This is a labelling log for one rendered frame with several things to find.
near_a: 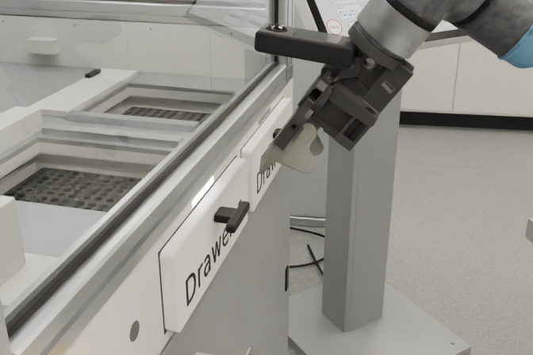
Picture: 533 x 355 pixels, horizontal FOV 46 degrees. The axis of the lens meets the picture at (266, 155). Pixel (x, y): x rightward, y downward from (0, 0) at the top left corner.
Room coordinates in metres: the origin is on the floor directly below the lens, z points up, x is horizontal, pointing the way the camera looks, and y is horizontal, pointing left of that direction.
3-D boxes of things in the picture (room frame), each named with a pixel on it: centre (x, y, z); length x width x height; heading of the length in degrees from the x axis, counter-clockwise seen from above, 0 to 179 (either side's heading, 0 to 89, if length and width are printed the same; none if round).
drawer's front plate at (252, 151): (1.04, -0.01, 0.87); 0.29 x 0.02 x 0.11; 165
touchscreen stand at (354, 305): (1.62, -0.30, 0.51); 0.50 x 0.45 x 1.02; 31
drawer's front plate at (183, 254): (0.74, 0.07, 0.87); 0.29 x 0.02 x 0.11; 165
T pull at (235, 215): (0.73, 0.05, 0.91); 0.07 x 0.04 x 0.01; 165
